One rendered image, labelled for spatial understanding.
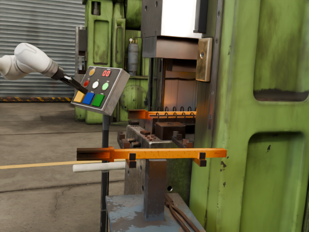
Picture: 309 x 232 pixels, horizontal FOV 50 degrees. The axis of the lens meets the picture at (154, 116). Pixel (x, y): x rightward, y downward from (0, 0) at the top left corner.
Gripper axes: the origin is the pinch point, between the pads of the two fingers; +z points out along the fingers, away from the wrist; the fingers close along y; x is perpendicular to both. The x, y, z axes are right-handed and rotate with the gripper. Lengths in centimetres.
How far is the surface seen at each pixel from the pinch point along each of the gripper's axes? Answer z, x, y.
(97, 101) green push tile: 12.6, -1.5, 0.6
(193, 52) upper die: 7, 30, 62
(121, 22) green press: 213, 218, -325
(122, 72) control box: 15.2, 20.1, 7.2
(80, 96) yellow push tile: 12.7, -0.1, -18.6
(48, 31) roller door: 248, 234, -667
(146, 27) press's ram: -8, 34, 40
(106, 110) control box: 16.7, -4.0, 7.1
